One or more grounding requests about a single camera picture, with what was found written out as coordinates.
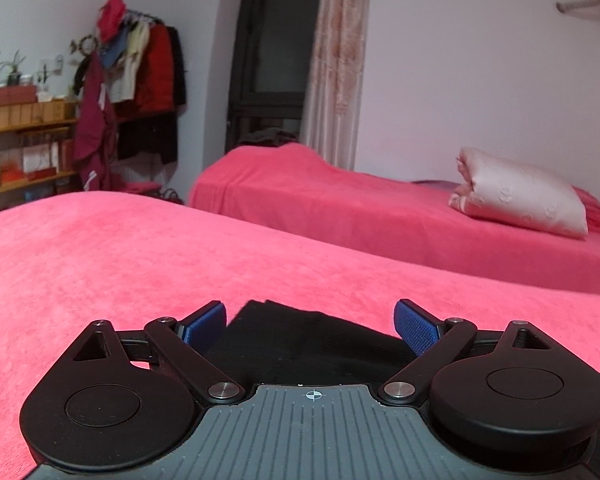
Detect dark door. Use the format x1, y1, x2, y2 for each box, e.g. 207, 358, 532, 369
224, 0, 326, 155

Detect brown long box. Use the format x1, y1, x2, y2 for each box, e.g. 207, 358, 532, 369
0, 85, 39, 106

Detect dark red hanging garment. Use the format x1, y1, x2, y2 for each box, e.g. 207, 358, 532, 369
73, 52, 117, 192

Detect white boxes on shelf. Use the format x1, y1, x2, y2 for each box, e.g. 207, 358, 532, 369
21, 141, 62, 174

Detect dark cloth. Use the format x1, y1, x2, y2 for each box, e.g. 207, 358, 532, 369
237, 128, 301, 149

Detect row of tan boxes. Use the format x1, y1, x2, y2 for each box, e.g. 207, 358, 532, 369
0, 100, 79, 132

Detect wooden shelf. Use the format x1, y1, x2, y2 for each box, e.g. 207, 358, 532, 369
0, 85, 82, 217

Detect floral curtain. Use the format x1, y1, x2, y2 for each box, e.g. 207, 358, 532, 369
299, 0, 372, 172

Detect blue hanging garment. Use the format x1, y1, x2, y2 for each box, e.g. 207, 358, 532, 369
99, 24, 131, 69

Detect pale pink pillow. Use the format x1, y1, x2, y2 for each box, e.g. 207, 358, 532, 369
448, 147, 589, 239

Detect bed with red blanket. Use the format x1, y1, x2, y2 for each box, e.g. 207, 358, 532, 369
187, 142, 600, 297

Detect black pants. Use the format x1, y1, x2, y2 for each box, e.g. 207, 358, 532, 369
202, 300, 600, 480

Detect white hanging garment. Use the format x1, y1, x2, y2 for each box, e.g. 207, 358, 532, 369
110, 21, 151, 104

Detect red hanging jacket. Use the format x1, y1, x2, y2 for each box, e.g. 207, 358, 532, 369
135, 22, 175, 114

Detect round wall ornament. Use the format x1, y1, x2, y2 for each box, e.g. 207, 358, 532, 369
69, 34, 99, 57

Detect black hanging coat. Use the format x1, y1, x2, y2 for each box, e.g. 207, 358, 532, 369
116, 25, 187, 166

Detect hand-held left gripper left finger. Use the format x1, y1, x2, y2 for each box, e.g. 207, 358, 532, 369
70, 300, 247, 405

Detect red cloth on rack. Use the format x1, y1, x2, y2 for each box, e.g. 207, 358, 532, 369
95, 0, 129, 42

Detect red folded blanket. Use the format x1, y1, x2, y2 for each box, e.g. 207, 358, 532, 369
572, 186, 600, 237

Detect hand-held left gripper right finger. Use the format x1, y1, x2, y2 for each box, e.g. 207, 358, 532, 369
377, 298, 562, 405

